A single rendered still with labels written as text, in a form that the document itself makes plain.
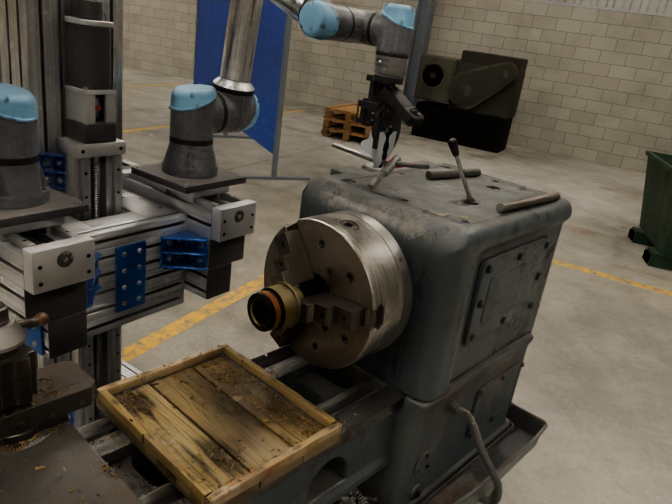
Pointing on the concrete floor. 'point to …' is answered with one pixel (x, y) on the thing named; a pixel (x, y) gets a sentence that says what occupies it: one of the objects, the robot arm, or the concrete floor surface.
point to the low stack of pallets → (344, 122)
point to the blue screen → (270, 16)
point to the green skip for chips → (656, 212)
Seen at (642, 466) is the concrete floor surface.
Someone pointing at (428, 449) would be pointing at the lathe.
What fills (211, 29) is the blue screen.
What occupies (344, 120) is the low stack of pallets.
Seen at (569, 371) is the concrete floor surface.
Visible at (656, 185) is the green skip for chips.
